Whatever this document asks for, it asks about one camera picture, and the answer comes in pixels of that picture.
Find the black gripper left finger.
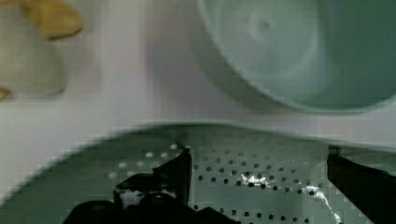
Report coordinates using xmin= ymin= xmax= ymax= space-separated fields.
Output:
xmin=64 ymin=148 xmax=239 ymax=224

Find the green mug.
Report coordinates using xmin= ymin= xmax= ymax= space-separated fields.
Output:
xmin=184 ymin=0 xmax=396 ymax=114

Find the green plastic strainer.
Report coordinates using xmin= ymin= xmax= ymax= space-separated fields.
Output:
xmin=1 ymin=123 xmax=395 ymax=224

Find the yellow banana toy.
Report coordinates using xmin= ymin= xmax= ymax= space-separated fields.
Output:
xmin=0 ymin=0 xmax=84 ymax=99

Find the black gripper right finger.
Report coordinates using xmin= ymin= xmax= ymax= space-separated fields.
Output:
xmin=327 ymin=155 xmax=396 ymax=224

